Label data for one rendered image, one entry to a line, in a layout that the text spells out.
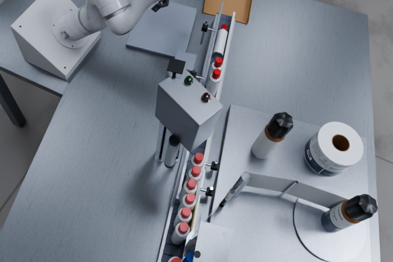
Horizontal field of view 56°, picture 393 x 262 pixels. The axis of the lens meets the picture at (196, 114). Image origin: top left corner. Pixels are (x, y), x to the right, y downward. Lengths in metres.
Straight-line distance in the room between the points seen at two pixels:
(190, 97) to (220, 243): 0.49
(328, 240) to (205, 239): 0.60
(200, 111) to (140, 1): 0.59
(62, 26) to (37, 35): 0.12
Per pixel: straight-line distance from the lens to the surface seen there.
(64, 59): 1.81
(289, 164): 1.69
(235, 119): 1.71
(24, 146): 2.64
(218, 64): 1.60
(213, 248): 1.23
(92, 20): 1.62
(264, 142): 1.53
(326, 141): 1.64
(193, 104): 1.00
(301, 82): 2.00
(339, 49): 2.25
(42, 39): 1.78
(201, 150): 1.60
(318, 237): 1.63
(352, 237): 1.70
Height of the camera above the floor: 2.33
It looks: 60 degrees down
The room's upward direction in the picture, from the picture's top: 17 degrees clockwise
